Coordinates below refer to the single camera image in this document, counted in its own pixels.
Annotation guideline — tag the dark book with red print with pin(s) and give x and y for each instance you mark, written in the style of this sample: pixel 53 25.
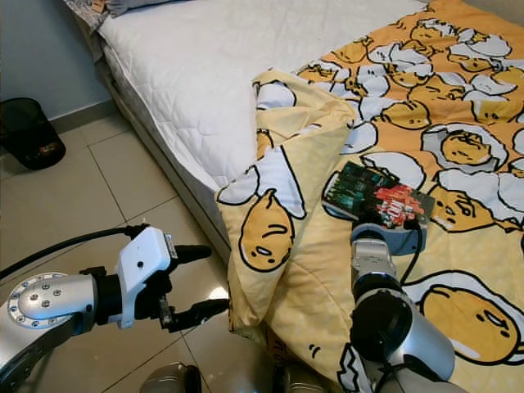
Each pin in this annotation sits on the dark book with red print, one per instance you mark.
pixel 377 201

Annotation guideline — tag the black mesh waste bin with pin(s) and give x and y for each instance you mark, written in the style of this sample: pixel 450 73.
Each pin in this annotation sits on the black mesh waste bin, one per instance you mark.
pixel 29 131

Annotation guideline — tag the white quilted mattress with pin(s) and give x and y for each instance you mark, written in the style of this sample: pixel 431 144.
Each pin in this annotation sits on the white quilted mattress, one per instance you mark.
pixel 188 74

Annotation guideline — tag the clear bottle with orange label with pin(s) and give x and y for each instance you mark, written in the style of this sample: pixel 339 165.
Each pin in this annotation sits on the clear bottle with orange label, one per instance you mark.
pixel 51 151

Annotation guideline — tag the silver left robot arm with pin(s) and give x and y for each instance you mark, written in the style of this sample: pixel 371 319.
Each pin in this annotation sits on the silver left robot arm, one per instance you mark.
pixel 41 303

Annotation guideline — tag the robot left leg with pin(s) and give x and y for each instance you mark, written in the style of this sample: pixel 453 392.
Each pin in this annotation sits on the robot left leg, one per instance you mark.
pixel 168 381

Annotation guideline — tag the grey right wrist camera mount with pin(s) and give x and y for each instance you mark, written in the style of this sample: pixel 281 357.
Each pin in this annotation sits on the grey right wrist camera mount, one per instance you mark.
pixel 405 241

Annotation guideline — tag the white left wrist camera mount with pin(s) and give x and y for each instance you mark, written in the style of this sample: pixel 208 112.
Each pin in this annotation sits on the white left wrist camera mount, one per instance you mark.
pixel 143 270

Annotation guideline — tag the grey bed base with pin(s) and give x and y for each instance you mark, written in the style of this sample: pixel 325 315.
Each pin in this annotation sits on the grey bed base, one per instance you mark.
pixel 143 123

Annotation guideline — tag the yellow egg cartoon blanket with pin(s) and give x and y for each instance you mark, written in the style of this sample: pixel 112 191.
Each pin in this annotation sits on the yellow egg cartoon blanket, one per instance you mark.
pixel 319 278

